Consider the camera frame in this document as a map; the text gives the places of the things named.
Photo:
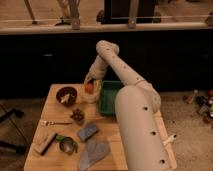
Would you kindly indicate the grey cloth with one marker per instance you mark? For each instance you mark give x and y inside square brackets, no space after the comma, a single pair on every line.
[93,152]

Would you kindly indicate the green plastic bin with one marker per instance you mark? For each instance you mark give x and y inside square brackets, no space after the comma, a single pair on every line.
[109,90]

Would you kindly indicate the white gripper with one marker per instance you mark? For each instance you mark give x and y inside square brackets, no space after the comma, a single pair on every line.
[92,98]

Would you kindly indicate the wooden brush black edge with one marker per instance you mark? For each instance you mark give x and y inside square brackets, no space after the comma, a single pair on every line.
[42,145]

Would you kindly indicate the dark red bowl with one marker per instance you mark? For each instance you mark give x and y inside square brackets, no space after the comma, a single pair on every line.
[67,96]

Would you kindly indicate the brown pine cone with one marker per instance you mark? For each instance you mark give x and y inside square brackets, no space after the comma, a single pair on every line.
[78,116]

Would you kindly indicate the metal cup green handle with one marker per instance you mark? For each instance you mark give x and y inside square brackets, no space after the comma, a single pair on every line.
[67,144]

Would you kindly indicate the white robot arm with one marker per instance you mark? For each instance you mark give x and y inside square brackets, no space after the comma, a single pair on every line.
[136,103]

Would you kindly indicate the white marker pen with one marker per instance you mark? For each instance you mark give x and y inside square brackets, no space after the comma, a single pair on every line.
[170,139]

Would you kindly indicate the clutter pile on floor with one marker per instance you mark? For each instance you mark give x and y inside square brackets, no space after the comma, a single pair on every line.
[205,105]

